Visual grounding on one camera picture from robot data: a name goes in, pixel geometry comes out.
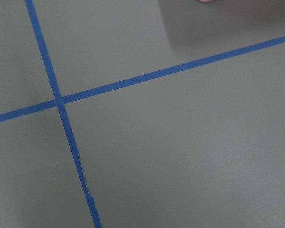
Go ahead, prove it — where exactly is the pink plastic box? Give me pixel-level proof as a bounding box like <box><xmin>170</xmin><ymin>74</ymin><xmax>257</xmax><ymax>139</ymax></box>
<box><xmin>198</xmin><ymin>0</ymin><xmax>213</xmax><ymax>3</ymax></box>

